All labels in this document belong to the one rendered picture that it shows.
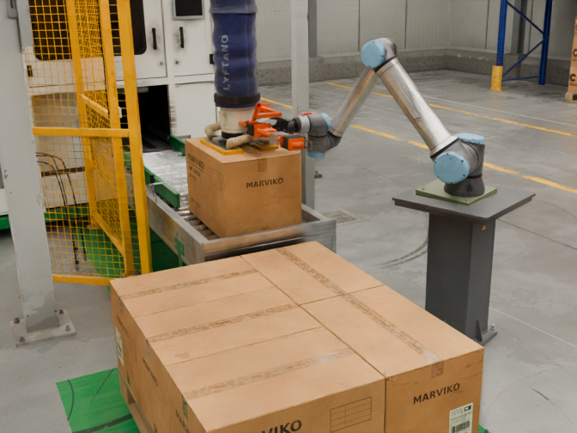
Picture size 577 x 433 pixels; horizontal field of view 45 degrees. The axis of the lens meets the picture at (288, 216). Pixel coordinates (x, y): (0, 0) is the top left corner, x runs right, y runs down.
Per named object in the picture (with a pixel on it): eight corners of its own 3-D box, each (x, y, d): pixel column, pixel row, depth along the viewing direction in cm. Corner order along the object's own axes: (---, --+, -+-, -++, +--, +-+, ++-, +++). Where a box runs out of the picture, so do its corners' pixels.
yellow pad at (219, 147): (199, 143, 363) (199, 133, 362) (217, 140, 368) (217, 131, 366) (224, 155, 335) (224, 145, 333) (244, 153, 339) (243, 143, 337)
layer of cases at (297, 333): (118, 363, 309) (108, 280, 297) (316, 315, 351) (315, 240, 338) (213, 546, 207) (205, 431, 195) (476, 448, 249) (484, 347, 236)
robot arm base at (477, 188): (458, 180, 346) (459, 161, 342) (492, 190, 334) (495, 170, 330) (435, 190, 334) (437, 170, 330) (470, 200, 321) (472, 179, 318)
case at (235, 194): (189, 210, 385) (184, 138, 373) (256, 200, 401) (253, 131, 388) (227, 244, 334) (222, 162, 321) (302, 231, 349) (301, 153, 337)
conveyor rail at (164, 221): (98, 173, 524) (95, 149, 518) (105, 173, 526) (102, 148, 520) (203, 283, 327) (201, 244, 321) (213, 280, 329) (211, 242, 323)
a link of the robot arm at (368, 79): (391, 28, 328) (321, 137, 367) (380, 32, 318) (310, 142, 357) (409, 44, 326) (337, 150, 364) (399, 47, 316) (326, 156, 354)
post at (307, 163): (300, 283, 424) (298, 119, 393) (311, 281, 427) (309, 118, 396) (306, 287, 419) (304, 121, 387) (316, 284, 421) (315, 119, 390)
